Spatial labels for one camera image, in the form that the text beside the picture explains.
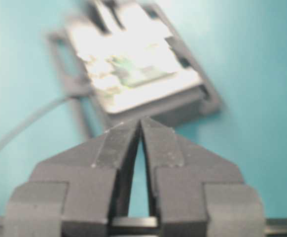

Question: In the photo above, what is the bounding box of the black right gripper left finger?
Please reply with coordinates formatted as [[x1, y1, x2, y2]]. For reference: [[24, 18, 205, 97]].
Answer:
[[5, 120, 139, 237]]

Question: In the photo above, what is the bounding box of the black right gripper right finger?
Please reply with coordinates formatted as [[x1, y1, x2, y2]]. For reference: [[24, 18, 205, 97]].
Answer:
[[141, 118, 265, 237]]

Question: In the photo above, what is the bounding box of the green PCB board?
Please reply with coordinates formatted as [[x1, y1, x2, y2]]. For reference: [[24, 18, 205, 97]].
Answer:
[[85, 55, 177, 95]]

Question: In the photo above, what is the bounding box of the black bench vise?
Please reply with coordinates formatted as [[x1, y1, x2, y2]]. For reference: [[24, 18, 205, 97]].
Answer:
[[46, 0, 221, 132]]

